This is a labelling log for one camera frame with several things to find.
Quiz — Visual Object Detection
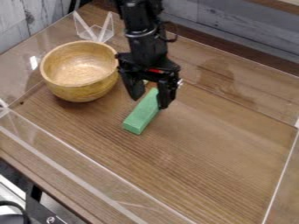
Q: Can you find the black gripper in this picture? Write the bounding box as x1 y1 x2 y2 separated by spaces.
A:
116 30 180 109

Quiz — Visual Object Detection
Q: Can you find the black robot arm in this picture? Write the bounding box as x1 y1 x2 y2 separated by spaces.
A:
113 0 181 109

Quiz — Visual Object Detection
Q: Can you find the black table leg bracket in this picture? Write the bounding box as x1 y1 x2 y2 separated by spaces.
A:
25 185 68 224

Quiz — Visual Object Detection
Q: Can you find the red toy fruit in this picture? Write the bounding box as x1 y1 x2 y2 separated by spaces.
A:
146 69 164 74

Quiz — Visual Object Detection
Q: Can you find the green rectangular block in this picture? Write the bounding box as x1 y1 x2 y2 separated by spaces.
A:
122 88 158 135

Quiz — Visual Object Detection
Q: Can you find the black cable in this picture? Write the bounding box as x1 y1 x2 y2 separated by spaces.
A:
0 200 33 224

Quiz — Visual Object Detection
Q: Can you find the clear acrylic tray wall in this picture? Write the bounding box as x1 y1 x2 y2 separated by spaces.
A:
0 99 194 224

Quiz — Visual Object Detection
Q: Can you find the clear acrylic corner bracket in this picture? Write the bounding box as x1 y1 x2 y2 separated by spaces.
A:
72 11 114 43

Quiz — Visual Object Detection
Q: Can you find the brown wooden bowl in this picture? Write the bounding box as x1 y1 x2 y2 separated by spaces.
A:
40 41 117 102

